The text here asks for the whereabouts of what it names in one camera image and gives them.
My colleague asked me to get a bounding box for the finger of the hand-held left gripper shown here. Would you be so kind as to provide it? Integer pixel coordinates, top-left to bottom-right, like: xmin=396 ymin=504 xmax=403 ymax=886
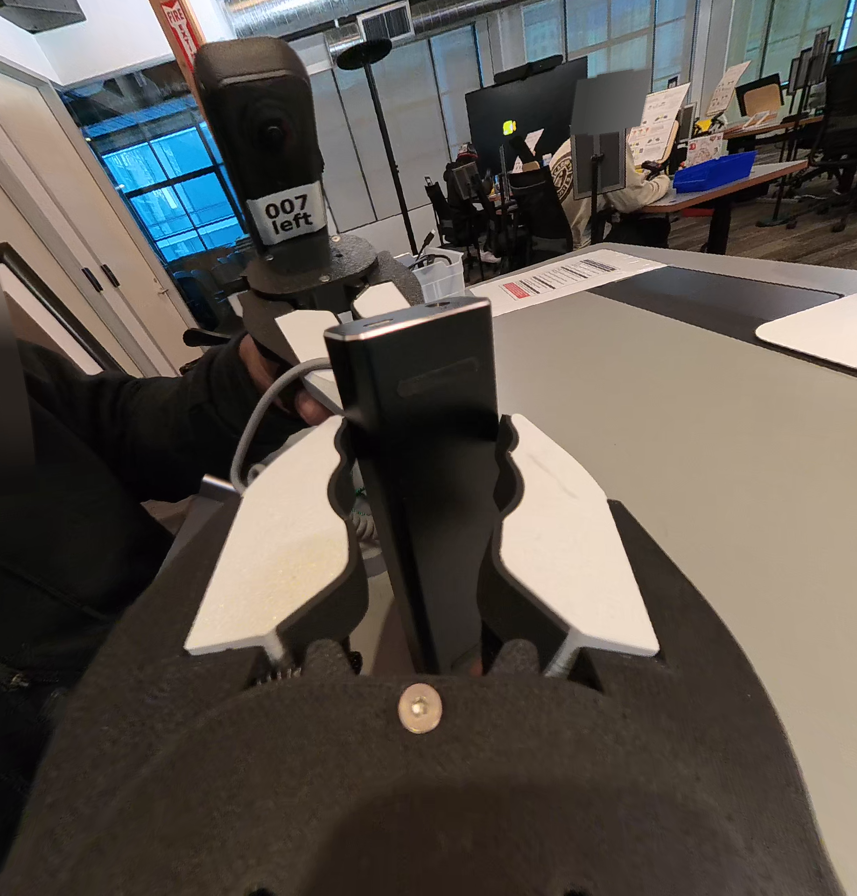
xmin=273 ymin=310 xmax=343 ymax=415
xmin=350 ymin=282 xmax=412 ymax=322

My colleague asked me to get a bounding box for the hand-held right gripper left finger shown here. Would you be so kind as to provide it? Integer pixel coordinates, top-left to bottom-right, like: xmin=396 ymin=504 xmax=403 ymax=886
xmin=183 ymin=415 xmax=366 ymax=662

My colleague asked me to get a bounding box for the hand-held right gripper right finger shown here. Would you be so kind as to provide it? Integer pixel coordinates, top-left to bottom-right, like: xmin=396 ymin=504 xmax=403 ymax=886
xmin=481 ymin=413 xmax=662 ymax=676

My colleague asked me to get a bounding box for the clear plastic bin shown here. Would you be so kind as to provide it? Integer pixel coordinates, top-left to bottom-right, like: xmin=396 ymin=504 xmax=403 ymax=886
xmin=393 ymin=246 xmax=466 ymax=303

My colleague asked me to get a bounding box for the grey cable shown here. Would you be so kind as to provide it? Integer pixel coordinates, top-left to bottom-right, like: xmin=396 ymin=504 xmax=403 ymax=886
xmin=229 ymin=358 xmax=382 ymax=543

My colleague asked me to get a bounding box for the large black USB hub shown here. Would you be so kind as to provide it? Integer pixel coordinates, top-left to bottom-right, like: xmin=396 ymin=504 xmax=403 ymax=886
xmin=323 ymin=296 xmax=503 ymax=676

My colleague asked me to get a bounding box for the grey desk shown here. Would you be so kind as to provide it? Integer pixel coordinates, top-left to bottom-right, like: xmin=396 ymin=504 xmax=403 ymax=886
xmin=169 ymin=241 xmax=857 ymax=896

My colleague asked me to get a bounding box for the glass window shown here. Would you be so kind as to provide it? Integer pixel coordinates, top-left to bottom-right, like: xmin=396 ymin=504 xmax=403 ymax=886
xmin=61 ymin=59 xmax=261 ymax=263

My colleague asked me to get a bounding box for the black floor lamp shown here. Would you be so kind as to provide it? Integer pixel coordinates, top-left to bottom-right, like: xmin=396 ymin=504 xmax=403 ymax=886
xmin=336 ymin=37 xmax=421 ymax=256

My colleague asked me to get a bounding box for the ceiling vent grille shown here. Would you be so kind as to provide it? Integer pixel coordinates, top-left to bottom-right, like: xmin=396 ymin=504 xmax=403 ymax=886
xmin=357 ymin=2 xmax=414 ymax=43

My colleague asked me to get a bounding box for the printed paper sheet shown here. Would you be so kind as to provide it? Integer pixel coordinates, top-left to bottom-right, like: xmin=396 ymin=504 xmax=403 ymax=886
xmin=469 ymin=251 xmax=671 ymax=302

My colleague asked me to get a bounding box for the large black monitor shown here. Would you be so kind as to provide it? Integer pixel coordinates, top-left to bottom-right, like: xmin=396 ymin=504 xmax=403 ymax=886
xmin=465 ymin=56 xmax=589 ymax=176

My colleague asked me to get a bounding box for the beige cabinet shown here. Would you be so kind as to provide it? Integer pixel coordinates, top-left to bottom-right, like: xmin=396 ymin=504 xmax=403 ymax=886
xmin=0 ymin=45 xmax=198 ymax=379

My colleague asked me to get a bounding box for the black sign stand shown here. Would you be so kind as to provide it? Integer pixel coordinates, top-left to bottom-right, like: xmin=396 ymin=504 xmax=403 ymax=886
xmin=570 ymin=128 xmax=627 ymax=246

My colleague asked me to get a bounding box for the black framed sign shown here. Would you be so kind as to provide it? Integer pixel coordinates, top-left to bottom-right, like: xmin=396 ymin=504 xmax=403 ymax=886
xmin=0 ymin=241 xmax=125 ymax=375

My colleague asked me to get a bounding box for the white stand base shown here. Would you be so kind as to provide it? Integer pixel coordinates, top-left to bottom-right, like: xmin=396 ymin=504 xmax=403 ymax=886
xmin=754 ymin=287 xmax=857 ymax=377

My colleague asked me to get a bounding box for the blue tray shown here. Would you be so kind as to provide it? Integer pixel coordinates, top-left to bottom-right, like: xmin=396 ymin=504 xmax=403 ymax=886
xmin=674 ymin=150 xmax=757 ymax=193

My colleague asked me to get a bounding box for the wooden table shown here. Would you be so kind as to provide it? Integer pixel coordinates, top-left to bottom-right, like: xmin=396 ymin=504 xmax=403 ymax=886
xmin=639 ymin=160 xmax=809 ymax=256

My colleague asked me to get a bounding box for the silver air duct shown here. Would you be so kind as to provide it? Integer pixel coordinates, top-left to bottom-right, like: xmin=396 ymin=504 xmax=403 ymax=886
xmin=229 ymin=0 xmax=517 ymax=42

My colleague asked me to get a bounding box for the wooden post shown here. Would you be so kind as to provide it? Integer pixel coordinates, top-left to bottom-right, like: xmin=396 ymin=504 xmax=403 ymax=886
xmin=148 ymin=0 xmax=207 ymax=74

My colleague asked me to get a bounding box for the red wall sign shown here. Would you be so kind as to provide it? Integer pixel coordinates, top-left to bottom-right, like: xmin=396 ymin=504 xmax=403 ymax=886
xmin=159 ymin=0 xmax=197 ymax=65

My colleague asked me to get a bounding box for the dark desk cable flap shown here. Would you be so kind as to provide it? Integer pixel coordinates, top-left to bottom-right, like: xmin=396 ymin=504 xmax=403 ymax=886
xmin=590 ymin=265 xmax=857 ymax=382

